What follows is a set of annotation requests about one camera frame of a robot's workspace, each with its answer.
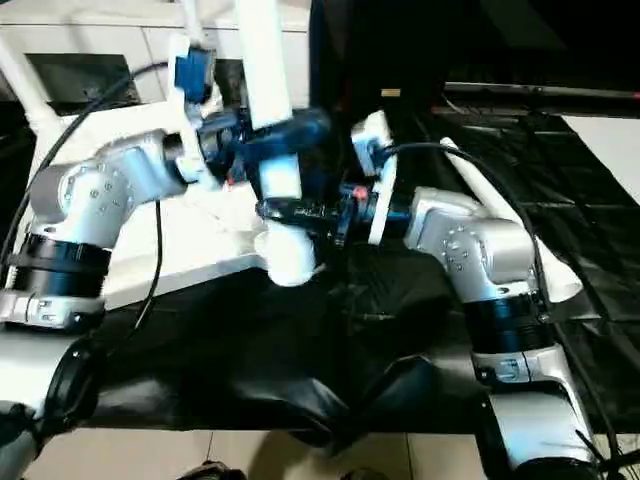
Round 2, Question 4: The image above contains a white plastic table top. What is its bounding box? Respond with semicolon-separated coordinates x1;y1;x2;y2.
19;97;321;311

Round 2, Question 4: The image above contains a white plastic table leg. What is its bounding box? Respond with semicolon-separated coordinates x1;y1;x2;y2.
439;137;585;305
179;0;207;49
0;34;64;134
234;0;321;287

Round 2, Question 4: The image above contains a black case with gold label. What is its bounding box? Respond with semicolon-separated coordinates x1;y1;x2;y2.
308;0;449;119

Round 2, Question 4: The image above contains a white cabinet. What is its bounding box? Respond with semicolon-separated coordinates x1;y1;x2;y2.
0;0;314;106

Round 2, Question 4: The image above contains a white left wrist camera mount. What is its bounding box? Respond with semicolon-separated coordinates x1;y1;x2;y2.
167;34;222;192

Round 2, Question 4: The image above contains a black long bar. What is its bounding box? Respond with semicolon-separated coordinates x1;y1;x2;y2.
443;82;640;104

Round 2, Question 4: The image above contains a black mat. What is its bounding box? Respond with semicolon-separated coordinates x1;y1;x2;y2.
0;97;640;441

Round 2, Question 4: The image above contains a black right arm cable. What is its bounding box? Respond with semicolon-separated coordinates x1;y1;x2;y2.
377;142;640;480

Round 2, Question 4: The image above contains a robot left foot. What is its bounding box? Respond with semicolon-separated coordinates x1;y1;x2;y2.
182;459;247;480

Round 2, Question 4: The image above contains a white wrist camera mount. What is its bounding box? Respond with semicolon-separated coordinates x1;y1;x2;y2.
349;109;401;246
167;34;222;192

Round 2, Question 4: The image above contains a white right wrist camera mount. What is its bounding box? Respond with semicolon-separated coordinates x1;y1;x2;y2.
349;109;401;246

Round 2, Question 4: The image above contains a white flat sheet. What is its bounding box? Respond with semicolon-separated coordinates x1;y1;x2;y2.
559;115;640;207

